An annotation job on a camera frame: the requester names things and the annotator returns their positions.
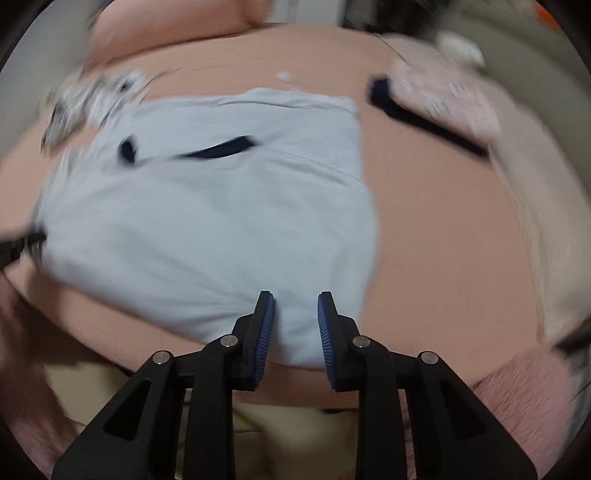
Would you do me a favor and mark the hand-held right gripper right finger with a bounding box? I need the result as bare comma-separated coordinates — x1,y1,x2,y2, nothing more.
317,291,539,480

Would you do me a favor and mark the pink bed sheet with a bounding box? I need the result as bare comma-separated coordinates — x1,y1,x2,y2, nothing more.
0,22,546,412

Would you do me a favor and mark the person's pink fuzzy clothing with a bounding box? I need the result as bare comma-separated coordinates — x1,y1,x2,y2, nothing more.
0,274,95,480
472,348,575,480

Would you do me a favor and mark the light blue navy-trimmed t-shirt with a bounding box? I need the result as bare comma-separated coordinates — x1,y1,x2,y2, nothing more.
36,87,382,370

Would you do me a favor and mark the cream textured blanket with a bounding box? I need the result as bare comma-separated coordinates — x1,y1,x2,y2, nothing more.
382,33,591,348

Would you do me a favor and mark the folded pale pink garment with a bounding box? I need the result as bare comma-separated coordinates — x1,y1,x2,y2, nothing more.
392,61,503,140

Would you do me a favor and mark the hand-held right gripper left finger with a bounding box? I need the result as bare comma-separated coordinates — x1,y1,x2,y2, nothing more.
52,290,278,480

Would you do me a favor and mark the grey white patterned garment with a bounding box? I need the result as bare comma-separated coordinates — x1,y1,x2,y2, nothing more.
41,68,155,151

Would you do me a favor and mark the folded navy garment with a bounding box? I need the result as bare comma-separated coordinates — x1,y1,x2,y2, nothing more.
368,76,491,160

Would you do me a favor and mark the pink fluffy pillow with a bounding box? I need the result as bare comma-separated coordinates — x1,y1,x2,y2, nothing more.
87,0,274,65

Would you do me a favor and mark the white plush toy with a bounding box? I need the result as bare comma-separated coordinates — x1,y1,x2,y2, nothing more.
435,31,486,69

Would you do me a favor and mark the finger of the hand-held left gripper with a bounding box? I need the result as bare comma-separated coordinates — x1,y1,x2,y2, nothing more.
0,225,48,271

